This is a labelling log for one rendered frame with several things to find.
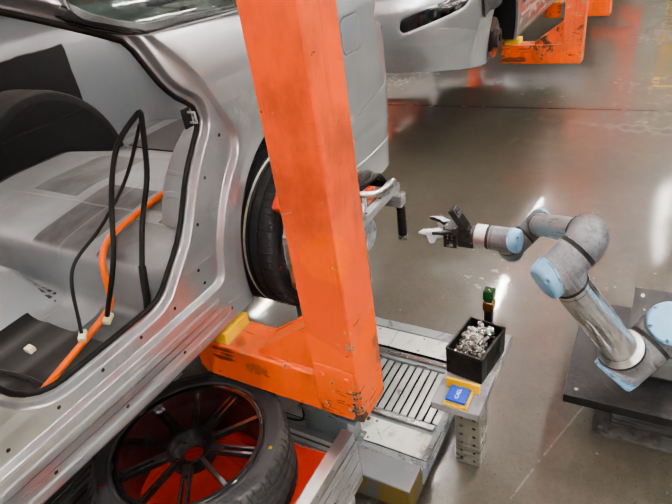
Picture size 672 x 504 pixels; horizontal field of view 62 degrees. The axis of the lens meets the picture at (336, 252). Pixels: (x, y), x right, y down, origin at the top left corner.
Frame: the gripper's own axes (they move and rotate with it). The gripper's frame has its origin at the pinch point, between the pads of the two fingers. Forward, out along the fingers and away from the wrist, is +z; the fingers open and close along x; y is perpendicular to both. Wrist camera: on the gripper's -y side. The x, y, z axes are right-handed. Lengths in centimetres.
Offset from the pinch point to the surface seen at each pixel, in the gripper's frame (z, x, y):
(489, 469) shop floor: -37, -40, 83
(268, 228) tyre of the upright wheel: 40, -46, -17
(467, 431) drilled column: -29, -40, 64
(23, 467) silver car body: 46, -146, -6
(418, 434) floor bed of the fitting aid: -9, -40, 75
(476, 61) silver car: 55, 250, 4
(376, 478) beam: -4, -69, 70
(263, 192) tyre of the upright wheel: 45, -38, -27
